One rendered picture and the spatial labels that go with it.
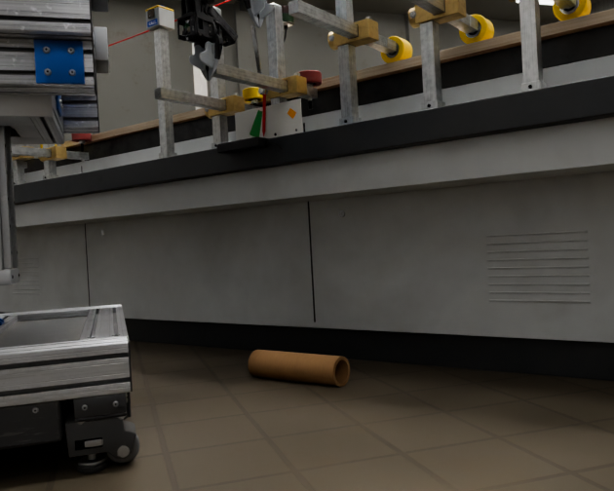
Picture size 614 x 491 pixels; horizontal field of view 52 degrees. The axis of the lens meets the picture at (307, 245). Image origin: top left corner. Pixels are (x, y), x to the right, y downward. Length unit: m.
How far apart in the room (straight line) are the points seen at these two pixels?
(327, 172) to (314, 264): 0.40
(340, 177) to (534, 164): 0.54
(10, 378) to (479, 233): 1.22
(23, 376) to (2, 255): 0.43
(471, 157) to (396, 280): 0.50
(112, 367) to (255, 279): 1.15
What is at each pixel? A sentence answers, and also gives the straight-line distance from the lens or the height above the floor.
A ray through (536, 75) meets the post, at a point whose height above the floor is 0.73.
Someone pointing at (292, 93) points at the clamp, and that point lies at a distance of 1.89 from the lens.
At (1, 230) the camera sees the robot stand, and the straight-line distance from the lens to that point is 1.57.
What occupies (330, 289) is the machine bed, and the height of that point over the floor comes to 0.23.
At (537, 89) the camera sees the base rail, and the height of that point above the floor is 0.70.
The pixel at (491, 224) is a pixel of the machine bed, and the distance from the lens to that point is 1.80.
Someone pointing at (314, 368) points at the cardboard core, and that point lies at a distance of 1.73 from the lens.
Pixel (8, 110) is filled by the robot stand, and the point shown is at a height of 0.69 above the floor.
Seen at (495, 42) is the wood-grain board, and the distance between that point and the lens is 1.83.
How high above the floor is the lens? 0.39
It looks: 1 degrees down
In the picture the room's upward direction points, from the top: 3 degrees counter-clockwise
